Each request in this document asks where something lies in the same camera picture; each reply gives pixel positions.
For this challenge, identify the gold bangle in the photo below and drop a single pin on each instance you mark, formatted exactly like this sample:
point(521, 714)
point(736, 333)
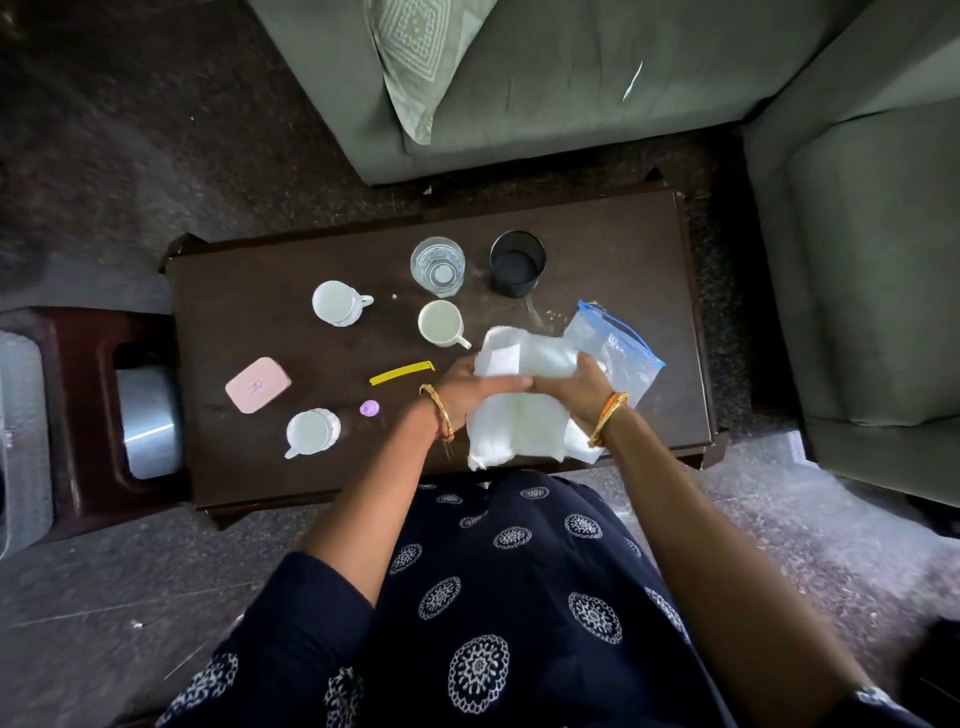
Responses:
point(442, 412)

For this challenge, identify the person's right hand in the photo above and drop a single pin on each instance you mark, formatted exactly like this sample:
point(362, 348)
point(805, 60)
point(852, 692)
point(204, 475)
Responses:
point(585, 390)

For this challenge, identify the person's left hand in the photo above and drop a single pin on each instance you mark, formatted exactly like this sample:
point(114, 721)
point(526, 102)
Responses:
point(472, 394)

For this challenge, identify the yellow strip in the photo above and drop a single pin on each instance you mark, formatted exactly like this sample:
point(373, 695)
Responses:
point(401, 373)

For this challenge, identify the navy patterned dress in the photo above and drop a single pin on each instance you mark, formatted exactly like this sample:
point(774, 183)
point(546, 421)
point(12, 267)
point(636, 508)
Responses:
point(525, 600)

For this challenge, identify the person's right forearm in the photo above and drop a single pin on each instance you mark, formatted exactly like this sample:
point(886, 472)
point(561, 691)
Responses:
point(712, 570)

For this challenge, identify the green patterned cushion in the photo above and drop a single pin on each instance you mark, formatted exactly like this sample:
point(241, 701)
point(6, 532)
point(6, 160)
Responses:
point(420, 60)

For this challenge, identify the small pink box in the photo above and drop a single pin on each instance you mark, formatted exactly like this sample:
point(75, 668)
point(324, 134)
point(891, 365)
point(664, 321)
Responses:
point(258, 385)

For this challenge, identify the small purple cap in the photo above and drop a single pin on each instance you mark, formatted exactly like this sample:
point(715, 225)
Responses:
point(369, 409)

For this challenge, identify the small white paper scrap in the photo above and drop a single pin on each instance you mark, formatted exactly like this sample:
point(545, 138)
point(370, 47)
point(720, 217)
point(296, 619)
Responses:
point(632, 81)

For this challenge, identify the white tissue stack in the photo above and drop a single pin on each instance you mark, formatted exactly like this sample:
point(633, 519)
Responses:
point(517, 435)

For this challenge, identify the white mug with red label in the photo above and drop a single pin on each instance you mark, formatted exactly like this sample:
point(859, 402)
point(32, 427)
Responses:
point(441, 322)

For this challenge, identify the white cup with scalloped base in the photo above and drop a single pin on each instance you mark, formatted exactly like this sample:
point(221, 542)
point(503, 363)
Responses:
point(336, 302)
point(309, 433)

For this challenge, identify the person's left forearm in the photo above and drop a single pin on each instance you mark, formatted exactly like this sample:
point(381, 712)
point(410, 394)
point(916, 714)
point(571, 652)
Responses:
point(375, 502)

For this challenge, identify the clear drinking glass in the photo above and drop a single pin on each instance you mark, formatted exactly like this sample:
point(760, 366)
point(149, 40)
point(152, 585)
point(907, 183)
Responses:
point(438, 266)

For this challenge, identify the black bag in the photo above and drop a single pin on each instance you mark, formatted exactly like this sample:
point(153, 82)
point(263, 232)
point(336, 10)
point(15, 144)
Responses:
point(934, 664)

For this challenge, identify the black mesh cup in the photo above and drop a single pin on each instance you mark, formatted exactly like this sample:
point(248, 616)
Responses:
point(517, 266)

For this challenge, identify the clear zip bag blue seal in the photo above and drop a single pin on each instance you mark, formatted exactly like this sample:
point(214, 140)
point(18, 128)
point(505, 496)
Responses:
point(622, 352)

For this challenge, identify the white perforated plastic tray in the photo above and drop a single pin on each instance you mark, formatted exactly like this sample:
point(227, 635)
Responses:
point(22, 450)

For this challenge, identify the green fabric sofa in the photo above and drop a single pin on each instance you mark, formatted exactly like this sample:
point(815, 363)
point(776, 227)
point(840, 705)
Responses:
point(600, 90)

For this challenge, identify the brown wooden table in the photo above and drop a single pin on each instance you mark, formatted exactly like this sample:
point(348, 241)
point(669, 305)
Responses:
point(262, 315)

